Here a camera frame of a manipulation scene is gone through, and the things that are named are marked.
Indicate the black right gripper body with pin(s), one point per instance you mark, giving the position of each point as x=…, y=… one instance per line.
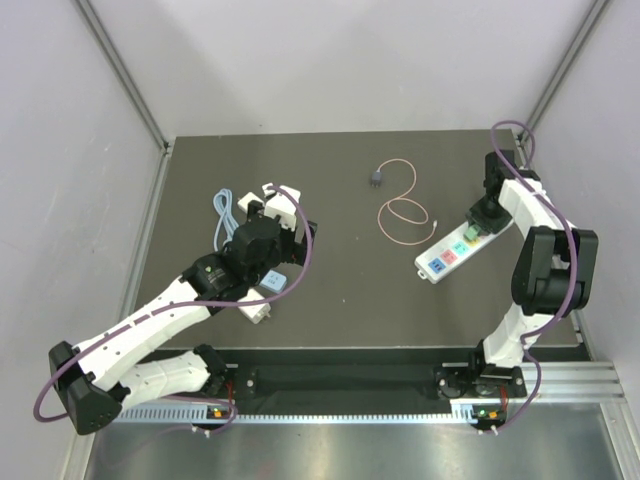
x=488, y=215

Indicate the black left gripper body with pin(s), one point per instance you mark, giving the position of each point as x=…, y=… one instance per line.
x=289, y=250

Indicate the light green plug adapter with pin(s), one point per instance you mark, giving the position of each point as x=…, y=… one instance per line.
x=472, y=234

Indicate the white cube socket adapter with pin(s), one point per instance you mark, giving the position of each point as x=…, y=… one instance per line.
x=254, y=307

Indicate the small white USB charger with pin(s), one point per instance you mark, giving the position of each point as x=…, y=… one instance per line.
x=244, y=202

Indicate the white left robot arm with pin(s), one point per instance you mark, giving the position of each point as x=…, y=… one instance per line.
x=97, y=379

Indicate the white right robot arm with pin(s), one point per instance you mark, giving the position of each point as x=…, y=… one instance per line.
x=553, y=274

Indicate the blue power strip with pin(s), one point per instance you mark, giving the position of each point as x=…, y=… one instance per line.
x=274, y=282

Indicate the white multicolour power strip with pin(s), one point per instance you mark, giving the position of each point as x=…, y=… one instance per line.
x=452, y=251

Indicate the dark grey USB charger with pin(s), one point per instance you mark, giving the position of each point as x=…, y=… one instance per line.
x=376, y=179

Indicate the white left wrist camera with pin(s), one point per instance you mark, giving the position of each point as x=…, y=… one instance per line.
x=277, y=205

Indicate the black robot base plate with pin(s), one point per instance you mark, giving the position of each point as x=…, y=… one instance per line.
x=353, y=381

